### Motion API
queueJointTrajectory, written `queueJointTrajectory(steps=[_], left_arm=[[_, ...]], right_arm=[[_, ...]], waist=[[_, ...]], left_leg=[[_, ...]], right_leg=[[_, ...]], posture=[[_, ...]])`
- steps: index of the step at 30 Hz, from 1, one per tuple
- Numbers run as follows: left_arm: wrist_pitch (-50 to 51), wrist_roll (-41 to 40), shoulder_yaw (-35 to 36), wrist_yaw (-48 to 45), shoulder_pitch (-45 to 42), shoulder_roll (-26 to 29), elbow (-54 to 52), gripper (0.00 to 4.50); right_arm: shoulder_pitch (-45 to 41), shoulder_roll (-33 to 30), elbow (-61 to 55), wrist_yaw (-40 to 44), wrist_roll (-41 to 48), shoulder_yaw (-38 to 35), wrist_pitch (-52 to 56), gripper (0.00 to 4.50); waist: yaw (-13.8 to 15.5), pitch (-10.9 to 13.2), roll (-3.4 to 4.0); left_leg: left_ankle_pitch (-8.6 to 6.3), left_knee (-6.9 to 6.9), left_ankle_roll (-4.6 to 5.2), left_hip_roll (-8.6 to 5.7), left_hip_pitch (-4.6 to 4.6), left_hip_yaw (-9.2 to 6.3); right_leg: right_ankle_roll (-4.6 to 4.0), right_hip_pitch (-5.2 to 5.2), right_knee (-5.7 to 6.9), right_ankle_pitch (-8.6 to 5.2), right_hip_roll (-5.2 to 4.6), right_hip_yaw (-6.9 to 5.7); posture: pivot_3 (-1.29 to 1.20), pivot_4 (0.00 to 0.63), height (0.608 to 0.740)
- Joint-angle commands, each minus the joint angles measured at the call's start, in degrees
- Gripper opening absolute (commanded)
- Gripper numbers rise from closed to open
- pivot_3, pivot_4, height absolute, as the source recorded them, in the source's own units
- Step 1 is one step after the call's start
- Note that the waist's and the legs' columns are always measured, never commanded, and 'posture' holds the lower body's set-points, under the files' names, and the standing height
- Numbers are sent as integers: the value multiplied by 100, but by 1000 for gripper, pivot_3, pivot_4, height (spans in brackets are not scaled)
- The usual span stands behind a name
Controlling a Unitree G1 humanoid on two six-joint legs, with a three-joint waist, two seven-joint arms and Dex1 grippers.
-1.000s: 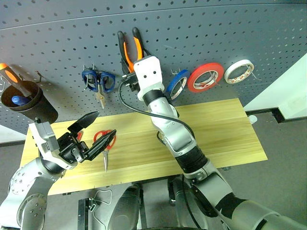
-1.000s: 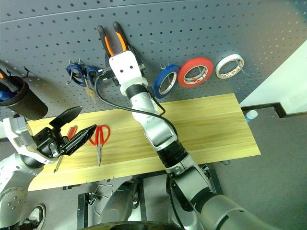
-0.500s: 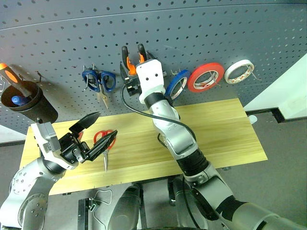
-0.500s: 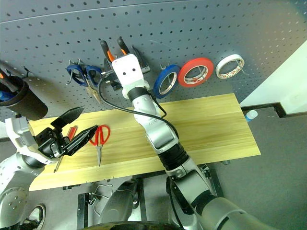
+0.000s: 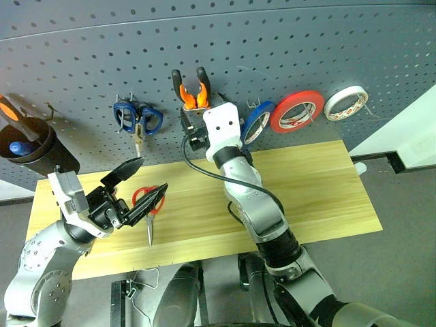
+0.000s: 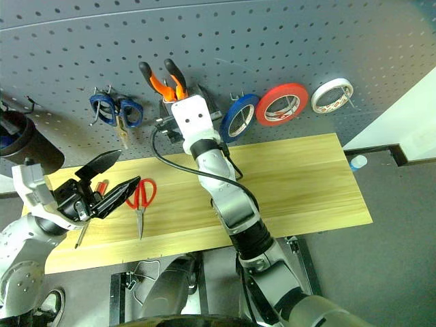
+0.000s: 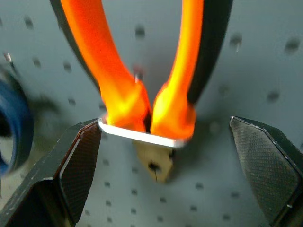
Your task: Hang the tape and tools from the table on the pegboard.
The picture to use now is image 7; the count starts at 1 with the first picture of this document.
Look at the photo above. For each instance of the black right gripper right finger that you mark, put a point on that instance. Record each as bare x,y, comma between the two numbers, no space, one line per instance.
272,170

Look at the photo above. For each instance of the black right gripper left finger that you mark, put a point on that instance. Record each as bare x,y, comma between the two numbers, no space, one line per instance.
59,179

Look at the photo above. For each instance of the blue tape roll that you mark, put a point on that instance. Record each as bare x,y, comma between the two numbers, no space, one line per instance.
21,118

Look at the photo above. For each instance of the orange and black pliers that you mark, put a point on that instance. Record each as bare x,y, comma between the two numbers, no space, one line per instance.
94,47

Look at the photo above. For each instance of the grey pegboard panel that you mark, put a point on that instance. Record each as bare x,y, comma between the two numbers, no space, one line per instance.
260,59

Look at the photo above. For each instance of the silver pegboard hook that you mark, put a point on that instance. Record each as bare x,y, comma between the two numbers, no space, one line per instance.
8,57

